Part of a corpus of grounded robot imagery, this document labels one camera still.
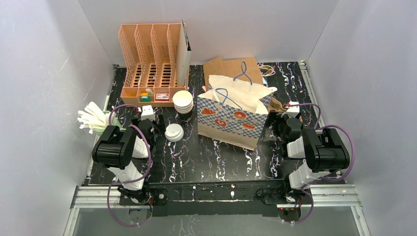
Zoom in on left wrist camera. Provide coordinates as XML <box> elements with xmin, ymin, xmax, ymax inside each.
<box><xmin>141</xmin><ymin>105</ymin><xmax>156</xmax><ymax>121</ymax></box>

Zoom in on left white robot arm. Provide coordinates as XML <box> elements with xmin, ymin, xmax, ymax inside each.
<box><xmin>92</xmin><ymin>115</ymin><xmax>166</xmax><ymax>204</ymax></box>

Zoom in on grey folder in rack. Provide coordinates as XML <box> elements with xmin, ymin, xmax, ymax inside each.
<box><xmin>176</xmin><ymin>20</ymin><xmax>192</xmax><ymax>87</ymax></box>

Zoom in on blue checkered paper bag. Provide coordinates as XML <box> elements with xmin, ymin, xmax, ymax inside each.
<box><xmin>196</xmin><ymin>62</ymin><xmax>274</xmax><ymax>150</ymax></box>

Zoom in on stack of white cup lids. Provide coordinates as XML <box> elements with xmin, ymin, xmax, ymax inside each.
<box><xmin>164</xmin><ymin>123</ymin><xmax>184</xmax><ymax>142</ymax></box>

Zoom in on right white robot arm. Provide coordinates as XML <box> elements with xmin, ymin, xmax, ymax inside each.
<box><xmin>275</xmin><ymin>114</ymin><xmax>354</xmax><ymax>203</ymax></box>

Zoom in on colourful bag handles bundle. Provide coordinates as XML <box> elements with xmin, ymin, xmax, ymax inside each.
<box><xmin>258</xmin><ymin>65</ymin><xmax>275</xmax><ymax>77</ymax></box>

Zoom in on brown pulp cup carrier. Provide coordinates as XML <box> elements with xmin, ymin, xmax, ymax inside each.
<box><xmin>268</xmin><ymin>97</ymin><xmax>287</xmax><ymax>113</ymax></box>

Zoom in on brown kraft paper bags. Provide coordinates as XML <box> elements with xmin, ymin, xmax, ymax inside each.
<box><xmin>203</xmin><ymin>57</ymin><xmax>270</xmax><ymax>94</ymax></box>

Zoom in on green cup of straws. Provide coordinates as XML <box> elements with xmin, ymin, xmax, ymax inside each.
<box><xmin>77</xmin><ymin>102</ymin><xmax>122</xmax><ymax>136</ymax></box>

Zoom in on green yellow packets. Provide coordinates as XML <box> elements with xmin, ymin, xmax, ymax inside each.
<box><xmin>140</xmin><ymin>88</ymin><xmax>154</xmax><ymax>102</ymax></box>

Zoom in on red sugar packet box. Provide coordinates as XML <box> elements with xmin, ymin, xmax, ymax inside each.
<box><xmin>155</xmin><ymin>93</ymin><xmax>170</xmax><ymax>101</ymax></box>

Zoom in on orange plastic file rack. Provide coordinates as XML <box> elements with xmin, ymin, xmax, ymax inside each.
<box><xmin>119</xmin><ymin>23</ymin><xmax>189</xmax><ymax>107</ymax></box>

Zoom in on stack of white paper cups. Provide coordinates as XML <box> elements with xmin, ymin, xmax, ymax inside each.
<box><xmin>173</xmin><ymin>90</ymin><xmax>194</xmax><ymax>121</ymax></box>

